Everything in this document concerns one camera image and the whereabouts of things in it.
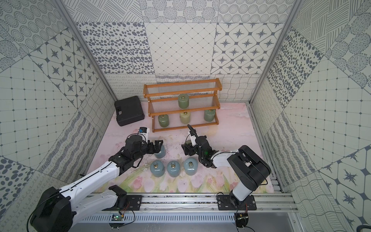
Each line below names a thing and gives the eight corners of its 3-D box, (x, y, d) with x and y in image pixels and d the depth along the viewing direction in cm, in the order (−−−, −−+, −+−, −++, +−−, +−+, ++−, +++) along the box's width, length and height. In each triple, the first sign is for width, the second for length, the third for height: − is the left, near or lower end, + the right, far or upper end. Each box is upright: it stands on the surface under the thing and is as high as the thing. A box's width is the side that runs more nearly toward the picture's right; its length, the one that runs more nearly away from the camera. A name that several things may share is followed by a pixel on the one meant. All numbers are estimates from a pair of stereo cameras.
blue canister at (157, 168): (152, 177, 85) (148, 172, 78) (154, 165, 89) (151, 160, 82) (164, 177, 85) (161, 172, 78) (165, 165, 89) (163, 160, 82)
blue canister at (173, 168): (168, 177, 85) (166, 172, 78) (169, 166, 89) (167, 160, 82) (179, 177, 85) (178, 172, 78) (180, 166, 89) (179, 160, 82)
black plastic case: (119, 127, 107) (117, 123, 102) (116, 105, 121) (114, 100, 117) (145, 119, 112) (143, 114, 107) (139, 99, 126) (137, 94, 122)
